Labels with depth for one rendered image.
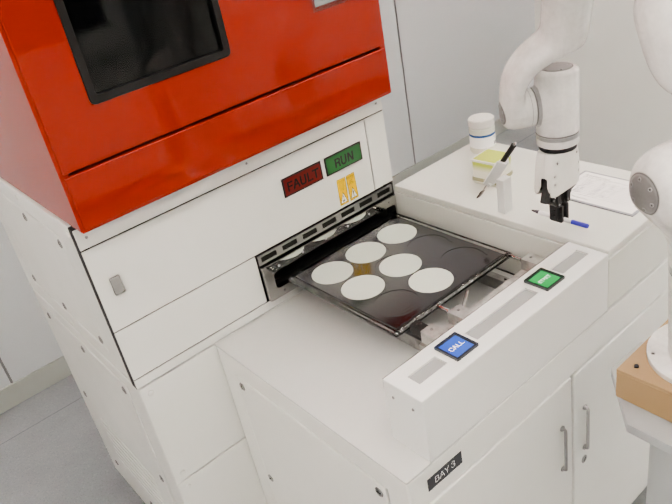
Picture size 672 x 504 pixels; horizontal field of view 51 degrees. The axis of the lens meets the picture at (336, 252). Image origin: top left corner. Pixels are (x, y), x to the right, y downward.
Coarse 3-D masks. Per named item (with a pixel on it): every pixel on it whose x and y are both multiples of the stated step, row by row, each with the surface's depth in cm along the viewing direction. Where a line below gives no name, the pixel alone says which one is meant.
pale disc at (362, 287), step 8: (352, 280) 161; (360, 280) 161; (368, 280) 160; (376, 280) 160; (344, 288) 159; (352, 288) 158; (360, 288) 158; (368, 288) 157; (376, 288) 157; (352, 296) 156; (360, 296) 155; (368, 296) 155
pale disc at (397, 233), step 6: (384, 228) 180; (390, 228) 179; (396, 228) 179; (402, 228) 178; (408, 228) 178; (414, 228) 177; (378, 234) 178; (384, 234) 177; (390, 234) 177; (396, 234) 176; (402, 234) 176; (408, 234) 175; (414, 234) 175; (384, 240) 175; (390, 240) 174; (396, 240) 174; (402, 240) 173
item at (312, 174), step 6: (312, 168) 167; (318, 168) 168; (300, 174) 165; (306, 174) 166; (312, 174) 167; (318, 174) 168; (288, 180) 163; (294, 180) 164; (300, 180) 165; (306, 180) 166; (312, 180) 168; (288, 186) 163; (294, 186) 165; (300, 186) 166; (288, 192) 164
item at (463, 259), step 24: (360, 240) 177; (408, 240) 173; (432, 240) 171; (456, 240) 169; (360, 264) 167; (432, 264) 161; (456, 264) 160; (480, 264) 158; (336, 288) 160; (384, 288) 156; (408, 288) 154; (384, 312) 148; (408, 312) 147
